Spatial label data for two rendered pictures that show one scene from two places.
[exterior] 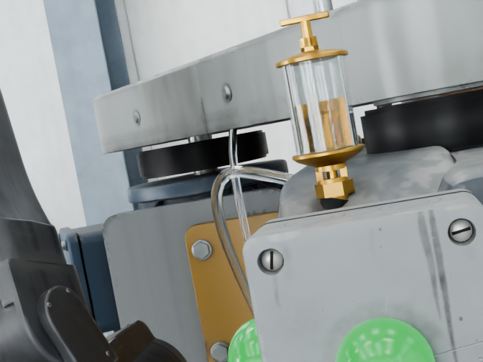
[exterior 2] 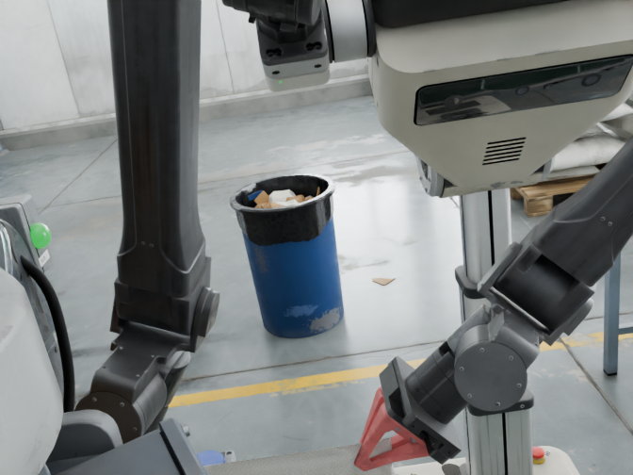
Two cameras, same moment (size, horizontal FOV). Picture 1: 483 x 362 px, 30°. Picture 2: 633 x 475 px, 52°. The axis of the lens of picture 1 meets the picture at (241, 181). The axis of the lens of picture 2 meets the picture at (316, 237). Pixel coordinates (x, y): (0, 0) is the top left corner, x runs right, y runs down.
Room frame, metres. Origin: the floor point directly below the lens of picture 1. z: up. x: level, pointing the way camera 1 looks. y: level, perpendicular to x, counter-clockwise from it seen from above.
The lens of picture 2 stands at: (1.06, 0.19, 1.51)
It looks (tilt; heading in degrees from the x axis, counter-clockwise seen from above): 22 degrees down; 170
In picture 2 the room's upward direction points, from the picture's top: 9 degrees counter-clockwise
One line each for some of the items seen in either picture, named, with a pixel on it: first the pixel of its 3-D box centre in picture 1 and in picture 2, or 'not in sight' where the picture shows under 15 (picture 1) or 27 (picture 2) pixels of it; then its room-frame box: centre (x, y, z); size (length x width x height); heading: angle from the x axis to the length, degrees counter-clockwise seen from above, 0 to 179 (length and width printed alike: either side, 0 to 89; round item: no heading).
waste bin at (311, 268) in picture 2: not in sight; (293, 255); (-1.74, 0.55, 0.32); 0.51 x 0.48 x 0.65; 170
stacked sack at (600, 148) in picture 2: not in sight; (569, 151); (-2.38, 2.39, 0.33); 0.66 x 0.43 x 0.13; 80
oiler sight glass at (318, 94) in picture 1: (320, 105); not in sight; (0.36, -0.04, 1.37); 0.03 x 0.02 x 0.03; 80
